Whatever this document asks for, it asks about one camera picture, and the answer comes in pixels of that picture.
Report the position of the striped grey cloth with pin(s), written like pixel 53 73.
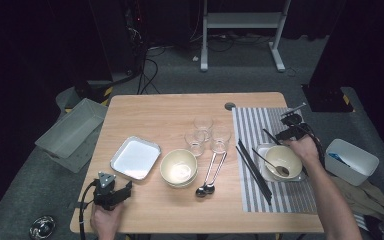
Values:
pixel 361 221

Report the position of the grey striped placemat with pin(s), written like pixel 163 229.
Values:
pixel 256 123

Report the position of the silver metal spoon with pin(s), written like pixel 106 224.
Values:
pixel 209 188
pixel 200 192
pixel 283 171

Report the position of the person's right hand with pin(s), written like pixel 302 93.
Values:
pixel 305 150

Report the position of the small white plug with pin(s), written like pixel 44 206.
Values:
pixel 195 58

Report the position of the white plastic bin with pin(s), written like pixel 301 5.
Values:
pixel 353 163

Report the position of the black equipment rack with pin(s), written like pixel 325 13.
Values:
pixel 120 40

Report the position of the clear glass cup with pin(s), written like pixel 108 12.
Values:
pixel 203 122
pixel 220 138
pixel 195 141

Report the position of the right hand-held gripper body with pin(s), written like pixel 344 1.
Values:
pixel 298 128

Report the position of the shiny metal object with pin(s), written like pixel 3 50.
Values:
pixel 42 227

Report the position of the bundle of black chopsticks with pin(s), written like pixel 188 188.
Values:
pixel 253 173

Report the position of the dark tape strip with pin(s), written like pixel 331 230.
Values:
pixel 74 205

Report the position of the beige cloth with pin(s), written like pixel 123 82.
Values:
pixel 373 200

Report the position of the cream ceramic bowl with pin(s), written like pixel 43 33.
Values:
pixel 285 158
pixel 179 166
pixel 183 185

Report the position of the black base with yellow stripes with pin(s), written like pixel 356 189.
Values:
pixel 326 98
pixel 93 91

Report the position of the white metal stand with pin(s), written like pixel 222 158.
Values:
pixel 243 20

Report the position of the person's left hand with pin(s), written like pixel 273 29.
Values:
pixel 106 223

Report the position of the single black chopstick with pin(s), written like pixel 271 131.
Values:
pixel 270 136
pixel 273 139

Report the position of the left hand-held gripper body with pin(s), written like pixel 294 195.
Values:
pixel 106 196

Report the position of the grey plastic bin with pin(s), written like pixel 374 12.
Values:
pixel 70 130

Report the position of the grey round table grommet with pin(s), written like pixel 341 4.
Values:
pixel 230 106

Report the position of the white square plate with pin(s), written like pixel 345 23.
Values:
pixel 135 158
pixel 261 170

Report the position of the blue packet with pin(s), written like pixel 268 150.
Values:
pixel 338 158

